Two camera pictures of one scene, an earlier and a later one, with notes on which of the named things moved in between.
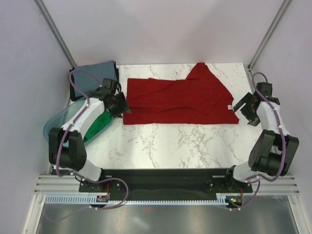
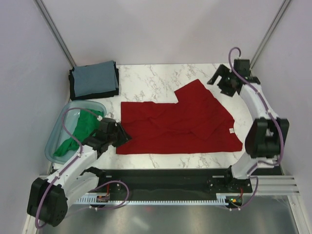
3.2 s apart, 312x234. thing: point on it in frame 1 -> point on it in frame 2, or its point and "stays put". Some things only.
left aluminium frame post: (55, 32) stays put
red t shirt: (201, 99) -> (197, 123)
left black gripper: (123, 107) -> (123, 135)
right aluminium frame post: (283, 8) stays put
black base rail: (165, 184) stays put
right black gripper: (253, 119) -> (222, 71)
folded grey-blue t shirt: (86, 83) stays put
